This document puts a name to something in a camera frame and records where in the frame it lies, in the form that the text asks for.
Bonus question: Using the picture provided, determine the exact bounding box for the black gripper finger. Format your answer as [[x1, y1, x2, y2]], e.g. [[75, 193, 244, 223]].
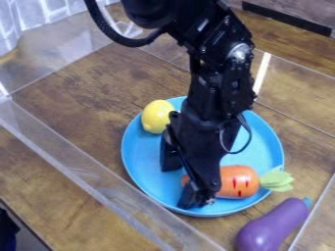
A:
[[160, 131, 181, 172], [175, 156, 221, 211]]

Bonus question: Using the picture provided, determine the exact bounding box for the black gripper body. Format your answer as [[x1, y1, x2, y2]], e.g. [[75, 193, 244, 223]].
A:
[[167, 97, 243, 184]]

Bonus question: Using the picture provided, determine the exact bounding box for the orange toy carrot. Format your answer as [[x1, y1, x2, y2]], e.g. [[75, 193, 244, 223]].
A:
[[180, 164, 296, 200]]

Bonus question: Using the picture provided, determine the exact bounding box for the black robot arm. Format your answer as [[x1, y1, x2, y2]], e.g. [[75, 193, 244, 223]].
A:
[[121, 0, 256, 209]]

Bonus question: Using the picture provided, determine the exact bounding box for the yellow toy lemon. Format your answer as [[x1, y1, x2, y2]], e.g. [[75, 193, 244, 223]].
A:
[[141, 100, 173, 134]]

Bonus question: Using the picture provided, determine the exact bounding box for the blue round plate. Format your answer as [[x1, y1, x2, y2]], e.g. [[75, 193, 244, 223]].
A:
[[121, 97, 284, 218]]

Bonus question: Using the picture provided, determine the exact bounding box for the purple toy eggplant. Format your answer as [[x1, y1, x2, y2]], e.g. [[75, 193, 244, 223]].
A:
[[235, 197, 312, 251]]

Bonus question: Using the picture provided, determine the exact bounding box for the clear acrylic enclosure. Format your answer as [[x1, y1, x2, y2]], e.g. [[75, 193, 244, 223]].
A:
[[0, 0, 335, 251]]

